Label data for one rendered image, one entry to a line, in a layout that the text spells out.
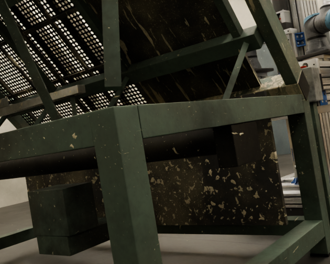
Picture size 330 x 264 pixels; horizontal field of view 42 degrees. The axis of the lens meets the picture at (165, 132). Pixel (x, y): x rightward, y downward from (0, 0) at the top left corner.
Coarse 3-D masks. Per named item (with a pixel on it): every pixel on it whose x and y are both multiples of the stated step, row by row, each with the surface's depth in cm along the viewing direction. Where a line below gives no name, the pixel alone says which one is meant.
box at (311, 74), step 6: (306, 72) 223; (312, 72) 222; (318, 72) 230; (306, 78) 223; (312, 78) 222; (318, 78) 229; (312, 84) 222; (318, 84) 227; (312, 90) 222; (318, 90) 226; (312, 96) 222; (318, 96) 225
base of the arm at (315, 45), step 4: (316, 36) 255; (320, 36) 254; (324, 36) 255; (308, 40) 259; (312, 40) 256; (316, 40) 255; (320, 40) 254; (324, 40) 254; (308, 44) 259; (312, 44) 256; (316, 44) 254; (320, 44) 254; (324, 44) 253; (328, 44) 255; (308, 48) 258; (312, 48) 255; (316, 48) 253; (320, 48) 253; (324, 48) 253; (328, 48) 253; (308, 52) 258; (312, 52) 255
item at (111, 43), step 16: (0, 0) 196; (112, 0) 112; (112, 16) 111; (16, 32) 200; (112, 32) 111; (112, 48) 110; (32, 64) 205; (112, 64) 109; (240, 64) 183; (32, 80) 206; (112, 80) 109; (128, 80) 236; (48, 96) 209; (224, 96) 171; (48, 112) 211
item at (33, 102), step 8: (72, 88) 217; (80, 88) 216; (56, 96) 226; (64, 96) 222; (16, 104) 248; (24, 104) 243; (32, 104) 238; (40, 104) 238; (0, 112) 259; (8, 112) 253
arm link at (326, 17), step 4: (324, 0) 247; (328, 0) 245; (324, 4) 245; (328, 4) 243; (320, 8) 248; (324, 8) 244; (328, 8) 243; (320, 12) 247; (324, 12) 244; (328, 12) 241; (316, 16) 252; (320, 16) 247; (324, 16) 243; (328, 16) 240; (316, 20) 250; (320, 20) 246; (324, 20) 243; (328, 20) 241; (316, 24) 250; (320, 24) 247; (324, 24) 244; (328, 24) 242; (316, 28) 251; (320, 28) 249; (324, 28) 247; (328, 28) 245; (324, 32) 252
